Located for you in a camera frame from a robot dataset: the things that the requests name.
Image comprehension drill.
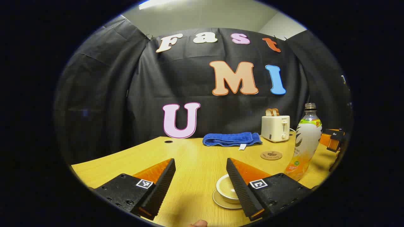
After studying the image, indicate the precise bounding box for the cream white toaster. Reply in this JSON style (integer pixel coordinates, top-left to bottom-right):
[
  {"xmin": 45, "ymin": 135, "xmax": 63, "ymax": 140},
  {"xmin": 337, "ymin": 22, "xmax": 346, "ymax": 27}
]
[{"xmin": 261, "ymin": 115, "xmax": 291, "ymax": 143}]

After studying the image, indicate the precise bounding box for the white teacup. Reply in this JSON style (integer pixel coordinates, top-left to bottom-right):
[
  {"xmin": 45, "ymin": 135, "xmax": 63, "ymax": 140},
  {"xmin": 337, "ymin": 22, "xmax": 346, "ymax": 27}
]
[{"xmin": 216, "ymin": 174, "xmax": 241, "ymax": 204}]

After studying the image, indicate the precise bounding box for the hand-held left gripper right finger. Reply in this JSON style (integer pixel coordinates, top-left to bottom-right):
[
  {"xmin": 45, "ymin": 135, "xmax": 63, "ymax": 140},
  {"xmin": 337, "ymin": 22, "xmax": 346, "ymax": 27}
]
[{"xmin": 226, "ymin": 158, "xmax": 313, "ymax": 221}]

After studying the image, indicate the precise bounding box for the round cork coaster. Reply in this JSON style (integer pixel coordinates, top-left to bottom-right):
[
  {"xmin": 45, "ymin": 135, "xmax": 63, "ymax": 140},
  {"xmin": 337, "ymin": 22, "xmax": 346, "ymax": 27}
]
[{"xmin": 260, "ymin": 151, "xmax": 283, "ymax": 161}]

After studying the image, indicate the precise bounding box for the clear water bottle white label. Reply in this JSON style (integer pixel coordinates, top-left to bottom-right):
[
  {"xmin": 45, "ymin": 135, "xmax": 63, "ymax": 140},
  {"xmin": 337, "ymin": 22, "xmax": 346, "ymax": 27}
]
[{"xmin": 284, "ymin": 103, "xmax": 323, "ymax": 182}]

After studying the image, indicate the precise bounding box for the blue folded towel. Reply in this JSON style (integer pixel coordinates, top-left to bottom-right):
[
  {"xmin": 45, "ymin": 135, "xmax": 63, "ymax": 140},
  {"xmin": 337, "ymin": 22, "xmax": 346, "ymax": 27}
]
[{"xmin": 202, "ymin": 132, "xmax": 263, "ymax": 150}]

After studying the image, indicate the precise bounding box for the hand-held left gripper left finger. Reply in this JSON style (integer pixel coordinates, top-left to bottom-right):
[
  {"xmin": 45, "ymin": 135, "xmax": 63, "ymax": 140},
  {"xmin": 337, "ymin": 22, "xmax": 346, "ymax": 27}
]
[{"xmin": 94, "ymin": 158, "xmax": 176, "ymax": 220}]

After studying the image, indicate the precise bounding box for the white saucer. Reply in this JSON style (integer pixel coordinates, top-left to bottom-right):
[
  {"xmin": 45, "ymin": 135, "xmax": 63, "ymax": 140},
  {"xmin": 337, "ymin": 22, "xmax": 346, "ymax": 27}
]
[{"xmin": 212, "ymin": 189, "xmax": 243, "ymax": 210}]

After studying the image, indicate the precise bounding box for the black backdrop cloth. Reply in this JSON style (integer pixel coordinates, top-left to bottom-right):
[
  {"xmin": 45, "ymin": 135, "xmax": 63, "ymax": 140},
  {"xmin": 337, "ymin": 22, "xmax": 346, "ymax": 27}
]
[{"xmin": 54, "ymin": 14, "xmax": 353, "ymax": 164}]

